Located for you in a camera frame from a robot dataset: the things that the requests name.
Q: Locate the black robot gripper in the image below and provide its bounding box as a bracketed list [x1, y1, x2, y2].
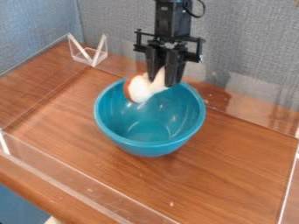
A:
[135, 0, 205, 88]

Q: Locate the brown white plush mushroom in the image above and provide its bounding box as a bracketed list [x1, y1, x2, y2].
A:
[124, 67, 168, 103]

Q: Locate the blue plastic bowl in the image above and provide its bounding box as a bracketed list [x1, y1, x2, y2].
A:
[93, 80, 205, 158]

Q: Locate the clear acrylic back barrier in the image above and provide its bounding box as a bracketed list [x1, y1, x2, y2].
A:
[92, 38, 299, 138]

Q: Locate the clear acrylic barrier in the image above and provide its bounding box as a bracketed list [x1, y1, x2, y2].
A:
[0, 129, 179, 224]
[92, 38, 299, 138]

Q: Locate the clear acrylic front barrier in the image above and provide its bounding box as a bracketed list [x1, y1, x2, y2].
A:
[0, 129, 179, 224]

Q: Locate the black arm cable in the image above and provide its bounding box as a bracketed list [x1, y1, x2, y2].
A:
[183, 0, 207, 19]

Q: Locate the clear acrylic corner bracket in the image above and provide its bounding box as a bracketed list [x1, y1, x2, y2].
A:
[68, 33, 108, 67]

